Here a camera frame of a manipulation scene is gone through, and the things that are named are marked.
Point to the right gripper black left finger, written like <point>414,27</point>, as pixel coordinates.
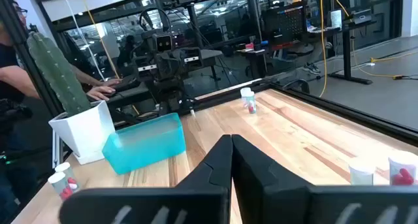
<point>209,185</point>

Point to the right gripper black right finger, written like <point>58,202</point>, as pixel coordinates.
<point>261,191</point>

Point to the pill bottle red oval pills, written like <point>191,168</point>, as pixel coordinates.
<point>61,186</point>

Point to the teal translucent plastic bin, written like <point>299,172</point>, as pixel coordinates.
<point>147,145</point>

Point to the clear pill bottle white cap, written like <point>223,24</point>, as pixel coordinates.
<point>361,175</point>
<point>244,93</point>

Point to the pill bottle red white pills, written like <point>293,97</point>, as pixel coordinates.
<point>69,175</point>

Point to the white square plant pot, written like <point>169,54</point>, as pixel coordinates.
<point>85,129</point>

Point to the tall green cactus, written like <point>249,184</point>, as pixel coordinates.
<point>55,70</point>

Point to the black pegboard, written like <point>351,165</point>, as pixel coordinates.
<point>284,25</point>

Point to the sneaker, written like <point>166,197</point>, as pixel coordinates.
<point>311,69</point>

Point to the person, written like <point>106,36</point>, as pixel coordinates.
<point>9,80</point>

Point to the black standing desk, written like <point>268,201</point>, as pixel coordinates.
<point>347,54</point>

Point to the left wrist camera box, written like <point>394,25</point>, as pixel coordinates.
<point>163,42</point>

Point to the black table edge frame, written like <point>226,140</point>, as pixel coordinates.
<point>343,111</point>

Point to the black rig frame post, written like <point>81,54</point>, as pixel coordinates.
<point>49,101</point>

